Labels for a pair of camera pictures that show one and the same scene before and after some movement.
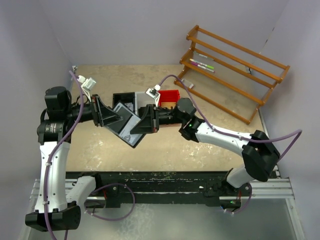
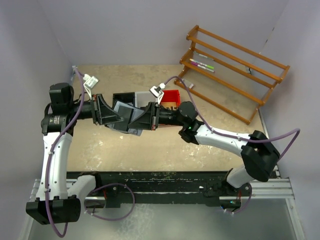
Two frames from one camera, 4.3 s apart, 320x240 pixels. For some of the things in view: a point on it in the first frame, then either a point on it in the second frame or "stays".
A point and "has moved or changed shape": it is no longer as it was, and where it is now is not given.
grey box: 123,128 has moved or changed shape
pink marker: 203,67 stays
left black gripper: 103,115 stays
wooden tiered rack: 230,77 stays
